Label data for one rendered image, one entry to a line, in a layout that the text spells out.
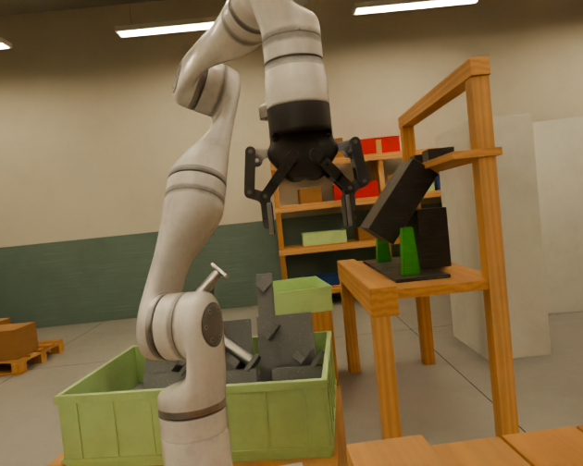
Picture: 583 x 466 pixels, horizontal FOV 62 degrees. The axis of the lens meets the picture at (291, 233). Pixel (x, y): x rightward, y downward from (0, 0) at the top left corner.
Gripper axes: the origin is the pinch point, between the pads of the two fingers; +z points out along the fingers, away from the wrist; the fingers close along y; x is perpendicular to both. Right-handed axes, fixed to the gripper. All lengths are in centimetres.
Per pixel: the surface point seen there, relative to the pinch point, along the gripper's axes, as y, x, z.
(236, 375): -16, 66, 38
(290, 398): -3, 44, 38
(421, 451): 16.7, 19.7, 39.9
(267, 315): -6, 73, 25
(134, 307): -204, 680, 114
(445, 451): 22, 22, 42
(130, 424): -39, 50, 41
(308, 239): 59, 612, 37
